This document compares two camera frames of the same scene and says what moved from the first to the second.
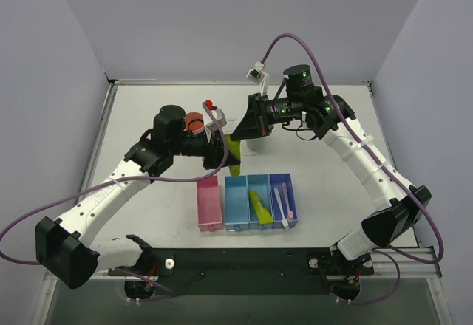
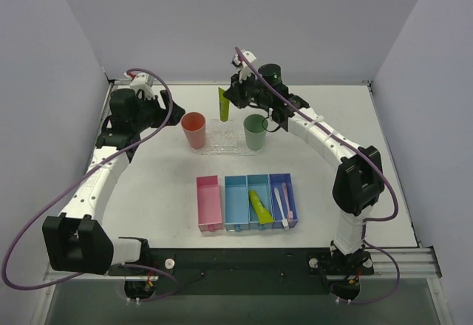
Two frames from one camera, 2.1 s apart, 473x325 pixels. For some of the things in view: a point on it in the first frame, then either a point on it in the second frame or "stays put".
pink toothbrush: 290,216 stays put
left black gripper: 213,151 -> 162,107
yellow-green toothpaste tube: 234,148 -> 224,105
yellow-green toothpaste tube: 263,214 stays put
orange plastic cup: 194,122 stays put
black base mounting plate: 247,271 stays put
